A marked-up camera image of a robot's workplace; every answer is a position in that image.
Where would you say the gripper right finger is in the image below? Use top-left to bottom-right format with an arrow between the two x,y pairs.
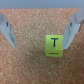
63,11 -> 84,50

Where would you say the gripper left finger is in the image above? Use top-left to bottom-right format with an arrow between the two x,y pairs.
0,11 -> 18,49

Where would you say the yellow block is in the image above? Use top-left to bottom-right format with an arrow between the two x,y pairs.
44,34 -> 63,58

